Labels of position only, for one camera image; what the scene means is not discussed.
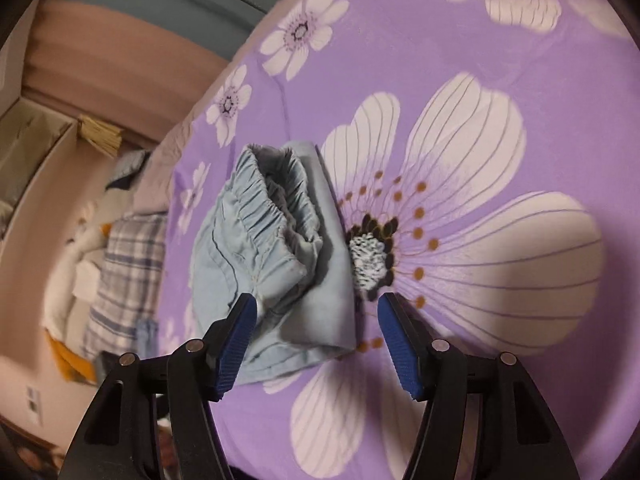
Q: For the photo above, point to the white shelf cabinet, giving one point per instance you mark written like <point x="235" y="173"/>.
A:
<point x="45" y="180"/>

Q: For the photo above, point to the yellow hanging tassels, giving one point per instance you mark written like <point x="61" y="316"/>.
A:
<point x="102" y="135"/>

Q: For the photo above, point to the plaid blanket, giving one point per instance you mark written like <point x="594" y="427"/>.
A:
<point x="130" y="260"/>

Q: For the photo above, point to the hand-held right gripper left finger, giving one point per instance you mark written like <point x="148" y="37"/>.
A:
<point x="235" y="350"/>

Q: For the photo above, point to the pink curtain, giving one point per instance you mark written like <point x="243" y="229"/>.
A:
<point x="125" y="60"/>

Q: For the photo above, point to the white wall socket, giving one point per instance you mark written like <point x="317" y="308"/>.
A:
<point x="35" y="405"/>

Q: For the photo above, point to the purple floral blanket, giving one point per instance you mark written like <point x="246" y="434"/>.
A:
<point x="450" y="60"/>

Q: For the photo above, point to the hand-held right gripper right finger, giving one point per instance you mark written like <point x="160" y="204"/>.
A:
<point x="400" y="350"/>

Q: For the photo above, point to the blue striped pillow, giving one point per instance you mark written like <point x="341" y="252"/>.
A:
<point x="127" y="167"/>

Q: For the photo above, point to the light blue strawberry pants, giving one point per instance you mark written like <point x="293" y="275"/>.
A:
<point x="235" y="245"/>

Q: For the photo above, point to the blue denim cloth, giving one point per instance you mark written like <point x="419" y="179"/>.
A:
<point x="147" y="337"/>

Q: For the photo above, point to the white plush toy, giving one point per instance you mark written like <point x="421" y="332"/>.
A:
<point x="85" y="245"/>

